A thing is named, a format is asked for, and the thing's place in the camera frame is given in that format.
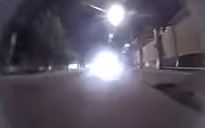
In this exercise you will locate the vehicle with bright headlights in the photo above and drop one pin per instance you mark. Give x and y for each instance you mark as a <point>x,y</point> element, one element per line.
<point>105,65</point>

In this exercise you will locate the grey asphalt road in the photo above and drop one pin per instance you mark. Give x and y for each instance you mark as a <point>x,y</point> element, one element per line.
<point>73,103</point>

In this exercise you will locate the street lamp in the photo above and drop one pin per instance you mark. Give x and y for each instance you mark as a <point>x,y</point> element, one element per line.
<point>116,14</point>

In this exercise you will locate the dark trees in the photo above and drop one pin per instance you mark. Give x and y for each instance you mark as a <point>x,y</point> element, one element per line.
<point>43,43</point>

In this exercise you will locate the row of pale buildings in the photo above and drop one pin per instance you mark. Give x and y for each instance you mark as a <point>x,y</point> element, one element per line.
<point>171,43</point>

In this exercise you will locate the raised pavement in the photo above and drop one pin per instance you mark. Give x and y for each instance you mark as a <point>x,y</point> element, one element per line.
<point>183,86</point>

